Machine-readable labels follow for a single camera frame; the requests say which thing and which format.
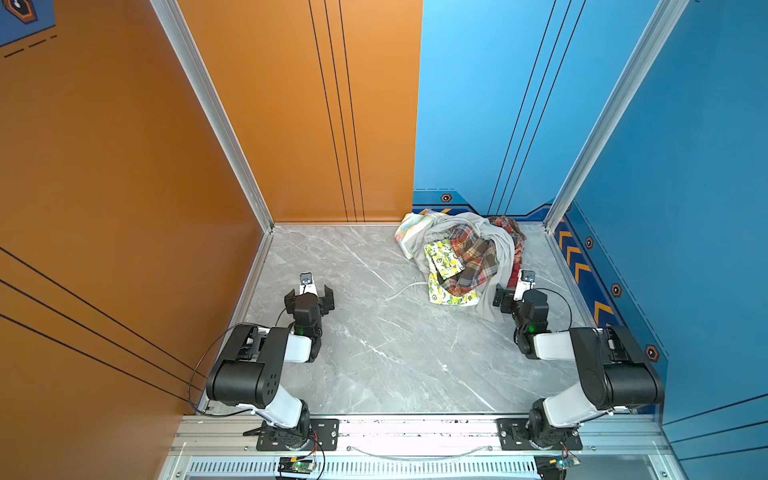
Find red cloth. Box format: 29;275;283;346
507;263;521;289

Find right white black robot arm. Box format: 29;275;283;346
493;287;664;452

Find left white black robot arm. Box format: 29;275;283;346
206;284;335;451

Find plaid cloth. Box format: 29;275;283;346
443;216;527;296

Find yellow green floral cloth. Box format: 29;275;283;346
424;240;479;307

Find grey cloth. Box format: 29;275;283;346
402;213;516;322

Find pastel striped cloth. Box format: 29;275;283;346
394;209;447;259

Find right circuit board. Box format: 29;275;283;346
534;455;581;480

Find left green circuit board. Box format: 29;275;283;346
277;456;318;479

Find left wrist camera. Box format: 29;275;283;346
299;272;318;295

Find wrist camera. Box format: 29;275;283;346
513;269;535;301
299;272;318;295

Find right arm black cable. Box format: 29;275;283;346
535;287;575;332

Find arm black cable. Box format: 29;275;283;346
187;323;256;418
535;287;575;332

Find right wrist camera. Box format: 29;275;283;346
513;269;535;301

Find white drawstring cord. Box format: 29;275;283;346
383;280;433;302

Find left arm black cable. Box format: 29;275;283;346
187;323;256;418

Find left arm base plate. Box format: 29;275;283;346
242;418;340;452

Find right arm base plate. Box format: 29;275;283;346
495;417;583;451

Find aluminium front rail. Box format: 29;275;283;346
159;414;686;479

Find left aluminium corner post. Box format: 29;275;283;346
150;0;275;234

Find aluminium corner post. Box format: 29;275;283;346
543;0;689;233
150;0;275;234

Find right aluminium corner post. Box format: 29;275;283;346
543;0;689;233

